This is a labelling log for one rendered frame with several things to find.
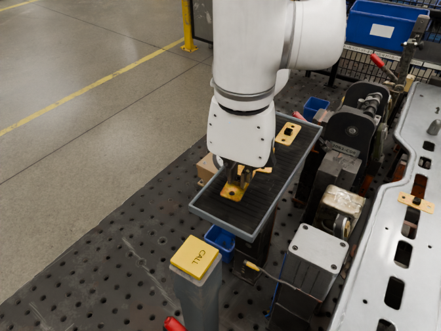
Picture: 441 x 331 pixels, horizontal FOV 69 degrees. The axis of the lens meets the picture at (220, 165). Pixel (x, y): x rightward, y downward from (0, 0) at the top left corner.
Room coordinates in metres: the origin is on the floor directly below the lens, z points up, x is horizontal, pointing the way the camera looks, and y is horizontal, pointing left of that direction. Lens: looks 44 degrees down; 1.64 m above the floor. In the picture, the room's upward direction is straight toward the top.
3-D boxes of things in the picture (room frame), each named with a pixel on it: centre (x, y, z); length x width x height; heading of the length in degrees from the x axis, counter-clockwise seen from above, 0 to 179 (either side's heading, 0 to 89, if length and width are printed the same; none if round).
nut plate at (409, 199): (0.52, -0.50, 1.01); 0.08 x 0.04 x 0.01; 58
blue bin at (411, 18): (1.44, -0.72, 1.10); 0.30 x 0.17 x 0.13; 62
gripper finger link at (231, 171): (0.41, -0.01, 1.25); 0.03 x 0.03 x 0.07; 65
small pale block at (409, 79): (1.05, -0.68, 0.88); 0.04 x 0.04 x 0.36; 58
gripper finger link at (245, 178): (0.38, -0.06, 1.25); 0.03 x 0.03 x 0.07; 65
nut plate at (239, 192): (0.39, -0.03, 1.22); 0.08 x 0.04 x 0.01; 155
